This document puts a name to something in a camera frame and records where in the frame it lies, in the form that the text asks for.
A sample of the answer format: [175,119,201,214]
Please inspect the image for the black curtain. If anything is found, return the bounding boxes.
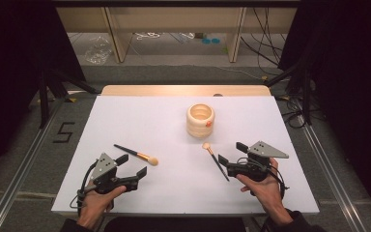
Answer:
[277,0,371,223]
[0,0,87,187]

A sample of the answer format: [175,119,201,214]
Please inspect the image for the left hand-held gripper cable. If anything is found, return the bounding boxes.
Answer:
[69,159,99,217]

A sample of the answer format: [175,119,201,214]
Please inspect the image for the large makeup brush gold ferrule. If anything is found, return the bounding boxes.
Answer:
[113,143,159,167]

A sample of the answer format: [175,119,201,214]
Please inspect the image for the black metal stand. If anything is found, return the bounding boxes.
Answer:
[264,62,313,127]
[38,66,99,130]

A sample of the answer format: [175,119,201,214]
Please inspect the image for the right hand-held gripper cable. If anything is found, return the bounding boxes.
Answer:
[238,157,290,199]

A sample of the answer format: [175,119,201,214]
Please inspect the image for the bundle of black cables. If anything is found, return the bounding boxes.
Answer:
[240,7,288,76]

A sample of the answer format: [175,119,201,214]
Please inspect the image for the white table sheet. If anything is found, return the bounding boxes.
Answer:
[50,95,321,216]

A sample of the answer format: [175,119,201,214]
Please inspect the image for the cream ribbed brush holder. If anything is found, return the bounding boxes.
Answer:
[185,102,216,139]

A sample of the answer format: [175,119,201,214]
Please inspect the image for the person's left hand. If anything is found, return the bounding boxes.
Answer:
[76,185,128,230]

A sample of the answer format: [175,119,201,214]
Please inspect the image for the aluminium floor rail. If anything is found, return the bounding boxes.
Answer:
[298,114,368,232]
[0,96,66,232]

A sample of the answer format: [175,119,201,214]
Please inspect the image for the wooden shelf unit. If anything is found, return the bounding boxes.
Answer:
[55,7,299,64]

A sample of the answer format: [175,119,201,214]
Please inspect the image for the clear plastic bag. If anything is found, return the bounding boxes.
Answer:
[84,36,114,66]

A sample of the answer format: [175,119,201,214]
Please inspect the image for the white cord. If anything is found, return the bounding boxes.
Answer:
[134,31,162,41]

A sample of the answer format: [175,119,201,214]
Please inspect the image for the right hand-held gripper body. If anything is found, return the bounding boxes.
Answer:
[226,140,290,183]

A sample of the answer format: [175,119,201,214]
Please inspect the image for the person's right hand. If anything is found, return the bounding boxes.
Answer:
[236,158,294,226]

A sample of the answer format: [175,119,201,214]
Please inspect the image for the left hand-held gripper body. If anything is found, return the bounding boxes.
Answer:
[90,152,139,195]

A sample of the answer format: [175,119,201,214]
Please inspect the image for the black floor cables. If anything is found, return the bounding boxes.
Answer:
[274,93,327,130]

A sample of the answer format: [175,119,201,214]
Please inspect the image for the hand-held gripper cable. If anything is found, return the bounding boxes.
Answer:
[238,157,290,199]
[69,159,99,217]

